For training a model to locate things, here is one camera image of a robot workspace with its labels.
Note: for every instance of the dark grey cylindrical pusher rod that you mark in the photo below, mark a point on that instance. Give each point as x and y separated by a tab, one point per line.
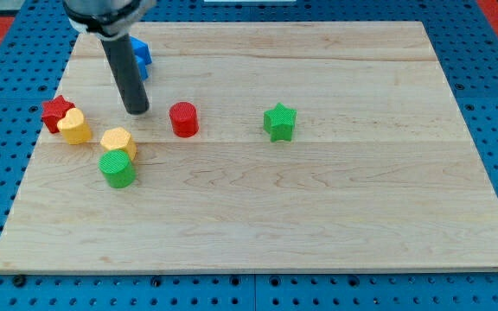
123	63

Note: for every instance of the red star block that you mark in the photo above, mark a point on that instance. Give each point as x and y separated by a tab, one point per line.
53	111

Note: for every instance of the yellow heart block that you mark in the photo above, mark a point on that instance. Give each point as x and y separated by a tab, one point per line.
74	128

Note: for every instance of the green star block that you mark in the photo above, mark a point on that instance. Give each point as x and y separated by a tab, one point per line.
279	123

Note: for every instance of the blue block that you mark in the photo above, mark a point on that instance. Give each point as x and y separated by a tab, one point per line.
142	55

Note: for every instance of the yellow hexagon block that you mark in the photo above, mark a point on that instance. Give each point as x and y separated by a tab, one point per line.
119	138

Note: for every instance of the red cylinder block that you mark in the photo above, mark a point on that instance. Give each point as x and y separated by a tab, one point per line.
184	119

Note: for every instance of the green cylinder block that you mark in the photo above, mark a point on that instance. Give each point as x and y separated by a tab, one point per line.
116	167

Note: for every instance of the wooden board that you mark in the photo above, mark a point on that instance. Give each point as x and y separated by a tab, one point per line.
381	174

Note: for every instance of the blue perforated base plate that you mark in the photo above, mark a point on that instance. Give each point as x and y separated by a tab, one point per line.
35	43

